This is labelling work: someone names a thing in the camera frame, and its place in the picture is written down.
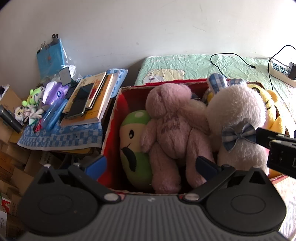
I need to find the black power adapter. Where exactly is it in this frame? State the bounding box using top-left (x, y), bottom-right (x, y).
top-left (287, 62), bottom-right (296, 80)

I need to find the white plush toy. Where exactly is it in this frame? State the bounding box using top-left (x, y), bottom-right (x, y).
top-left (23, 107), bottom-right (47, 126)

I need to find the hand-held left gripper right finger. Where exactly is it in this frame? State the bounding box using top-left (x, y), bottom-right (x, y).
top-left (184, 156), bottom-right (269, 202)

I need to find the white power strip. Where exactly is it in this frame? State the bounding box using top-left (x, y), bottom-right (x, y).
top-left (268, 57), bottom-right (296, 88)

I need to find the white plush bunny plaid bow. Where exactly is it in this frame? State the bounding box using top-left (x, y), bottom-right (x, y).
top-left (206, 73), bottom-right (271, 176)

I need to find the mauve teddy bear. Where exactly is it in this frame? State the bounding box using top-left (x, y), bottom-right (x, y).
top-left (140, 83), bottom-right (215, 194)

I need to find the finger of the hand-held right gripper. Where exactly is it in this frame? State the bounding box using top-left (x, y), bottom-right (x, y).
top-left (255, 127), bottom-right (296, 179)

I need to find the black smartphone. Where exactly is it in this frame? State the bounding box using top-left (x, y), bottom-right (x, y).
top-left (67, 83), bottom-right (95, 117)

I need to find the blue plastic bag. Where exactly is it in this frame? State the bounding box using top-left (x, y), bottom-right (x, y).
top-left (36, 34), bottom-right (70, 80)

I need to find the small black mirror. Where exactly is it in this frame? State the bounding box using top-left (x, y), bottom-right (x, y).
top-left (58, 67), bottom-right (73, 85)

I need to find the small white owl plush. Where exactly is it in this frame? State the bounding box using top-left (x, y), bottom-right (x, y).
top-left (14, 106), bottom-right (29, 124)

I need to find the thin brown book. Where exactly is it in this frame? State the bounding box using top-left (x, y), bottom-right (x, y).
top-left (85, 74), bottom-right (114, 110)

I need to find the stack of books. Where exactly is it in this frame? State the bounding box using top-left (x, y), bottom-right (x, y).
top-left (60, 70), bottom-right (121, 127)

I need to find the yellow tiger plush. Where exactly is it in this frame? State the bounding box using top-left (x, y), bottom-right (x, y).
top-left (207, 84), bottom-right (286, 179)

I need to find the green plush doll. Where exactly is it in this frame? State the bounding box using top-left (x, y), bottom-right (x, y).
top-left (119, 110), bottom-right (153, 192)

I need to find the yellow cover book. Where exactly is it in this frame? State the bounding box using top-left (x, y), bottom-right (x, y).
top-left (62, 72), bottom-right (107, 114)

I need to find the purple tissue pack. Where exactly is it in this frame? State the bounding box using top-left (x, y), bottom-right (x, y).
top-left (43, 81), bottom-right (70, 106)

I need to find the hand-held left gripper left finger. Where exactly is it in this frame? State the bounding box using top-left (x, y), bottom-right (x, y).
top-left (37, 156), bottom-right (122, 203)

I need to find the clear plastic bag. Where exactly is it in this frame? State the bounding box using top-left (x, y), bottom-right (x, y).
top-left (62, 46), bottom-right (77, 79)

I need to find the black charging cable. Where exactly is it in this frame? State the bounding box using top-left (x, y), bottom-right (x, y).
top-left (210, 45), bottom-right (296, 91)

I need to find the green frog plush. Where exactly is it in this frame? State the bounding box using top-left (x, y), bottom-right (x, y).
top-left (22, 86), bottom-right (45, 109)

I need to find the red cardboard box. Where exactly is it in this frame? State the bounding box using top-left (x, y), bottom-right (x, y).
top-left (100, 78), bottom-right (289, 197)

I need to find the blue checkered towel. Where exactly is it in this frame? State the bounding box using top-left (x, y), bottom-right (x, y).
top-left (17, 68), bottom-right (128, 150)

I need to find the black cylinder flashlight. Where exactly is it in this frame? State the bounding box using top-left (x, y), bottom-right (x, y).
top-left (0, 104), bottom-right (23, 134)

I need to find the blue glasses case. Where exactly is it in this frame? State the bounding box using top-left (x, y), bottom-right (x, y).
top-left (45, 99), bottom-right (68, 130)

